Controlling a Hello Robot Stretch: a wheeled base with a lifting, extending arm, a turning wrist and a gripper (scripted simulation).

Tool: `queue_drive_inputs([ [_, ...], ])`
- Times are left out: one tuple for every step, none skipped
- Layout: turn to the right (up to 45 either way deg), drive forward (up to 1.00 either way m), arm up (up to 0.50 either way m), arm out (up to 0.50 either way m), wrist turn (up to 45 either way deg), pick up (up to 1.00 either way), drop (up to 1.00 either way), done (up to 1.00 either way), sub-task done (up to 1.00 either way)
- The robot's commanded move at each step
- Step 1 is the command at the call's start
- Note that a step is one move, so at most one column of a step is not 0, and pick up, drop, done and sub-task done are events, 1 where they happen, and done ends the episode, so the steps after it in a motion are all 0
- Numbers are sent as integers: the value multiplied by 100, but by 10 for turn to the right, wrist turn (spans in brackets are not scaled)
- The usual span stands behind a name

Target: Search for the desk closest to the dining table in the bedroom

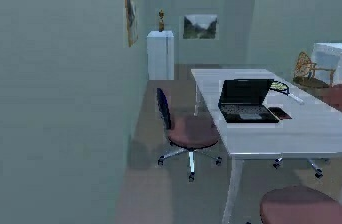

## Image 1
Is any white desk table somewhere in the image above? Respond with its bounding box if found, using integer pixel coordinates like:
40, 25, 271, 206
190, 68, 342, 224

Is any framed landscape picture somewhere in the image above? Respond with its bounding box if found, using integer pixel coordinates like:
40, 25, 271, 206
182, 13, 219, 41

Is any black open laptop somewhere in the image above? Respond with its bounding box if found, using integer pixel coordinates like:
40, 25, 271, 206
217, 78, 281, 125

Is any wicker wooden armchair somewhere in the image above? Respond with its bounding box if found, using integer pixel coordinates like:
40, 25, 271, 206
292, 51, 337, 90

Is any white pedestal cabinet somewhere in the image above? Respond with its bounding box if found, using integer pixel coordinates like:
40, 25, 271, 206
146, 30, 175, 81

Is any dark red phone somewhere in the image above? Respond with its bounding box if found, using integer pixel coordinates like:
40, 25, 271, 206
268, 106, 293, 121

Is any golden brown statuette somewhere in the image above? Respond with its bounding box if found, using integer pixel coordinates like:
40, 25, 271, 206
158, 9, 166, 33

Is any framed wall picture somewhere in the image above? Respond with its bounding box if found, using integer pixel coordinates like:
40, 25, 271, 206
124, 0, 139, 48

